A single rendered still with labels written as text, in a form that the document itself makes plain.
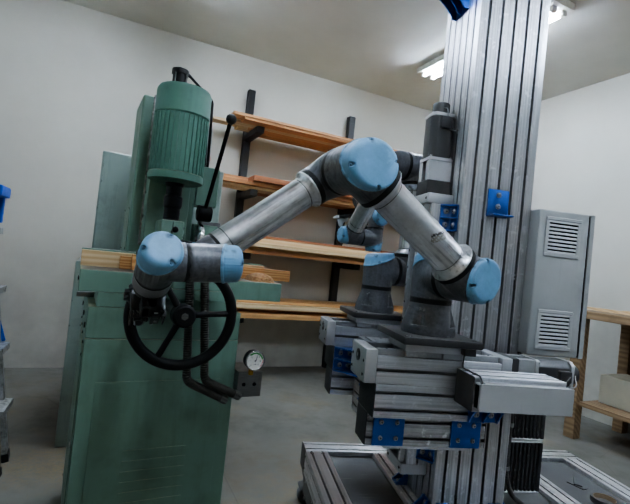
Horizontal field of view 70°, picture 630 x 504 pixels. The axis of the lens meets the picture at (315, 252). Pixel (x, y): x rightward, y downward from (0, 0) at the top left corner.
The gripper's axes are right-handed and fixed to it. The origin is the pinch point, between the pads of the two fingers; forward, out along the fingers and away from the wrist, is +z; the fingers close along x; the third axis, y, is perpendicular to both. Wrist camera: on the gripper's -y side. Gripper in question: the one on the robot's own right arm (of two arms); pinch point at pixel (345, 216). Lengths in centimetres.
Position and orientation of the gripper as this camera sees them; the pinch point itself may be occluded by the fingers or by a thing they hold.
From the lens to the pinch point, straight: 235.9
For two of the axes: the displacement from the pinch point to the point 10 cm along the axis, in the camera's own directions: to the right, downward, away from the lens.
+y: 0.2, 10.0, 0.3
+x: 9.1, -0.3, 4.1
